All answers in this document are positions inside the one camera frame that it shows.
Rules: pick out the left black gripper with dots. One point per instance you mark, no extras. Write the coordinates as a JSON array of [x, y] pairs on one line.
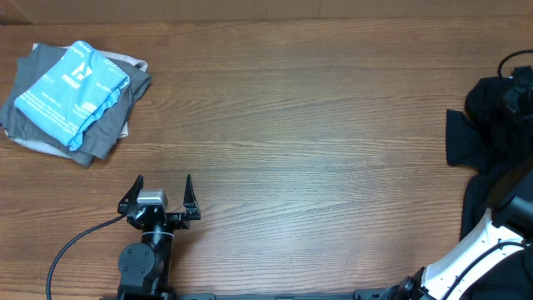
[[181, 221]]

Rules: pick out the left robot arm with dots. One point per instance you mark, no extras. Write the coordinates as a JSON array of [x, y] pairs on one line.
[[145, 266]]

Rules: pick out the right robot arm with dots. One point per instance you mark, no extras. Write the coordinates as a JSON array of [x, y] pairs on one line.
[[493, 259]]

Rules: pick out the pile of black clothes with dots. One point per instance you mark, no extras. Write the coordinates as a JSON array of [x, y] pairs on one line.
[[484, 138]]

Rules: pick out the folded light blue shirt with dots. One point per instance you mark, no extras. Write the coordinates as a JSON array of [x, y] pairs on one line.
[[73, 94]]

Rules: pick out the folded dark grey shirt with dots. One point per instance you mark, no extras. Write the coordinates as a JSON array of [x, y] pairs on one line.
[[110, 121]]

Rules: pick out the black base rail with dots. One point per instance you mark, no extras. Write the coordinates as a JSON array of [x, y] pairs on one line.
[[359, 294]]

